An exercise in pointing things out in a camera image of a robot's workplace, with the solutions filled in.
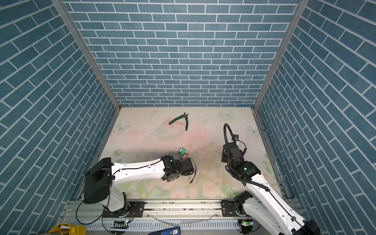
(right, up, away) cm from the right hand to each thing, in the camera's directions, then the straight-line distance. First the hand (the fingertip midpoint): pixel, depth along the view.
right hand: (227, 148), depth 80 cm
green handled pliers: (-26, +19, +35) cm, 48 cm away
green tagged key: (-26, -5, +14) cm, 30 cm away
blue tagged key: (-28, -4, +16) cm, 32 cm away
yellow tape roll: (-73, -31, -18) cm, 82 cm away
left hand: (-32, -12, +1) cm, 34 cm away
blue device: (-28, -35, -15) cm, 47 cm away
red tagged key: (-24, -7, +13) cm, 29 cm away
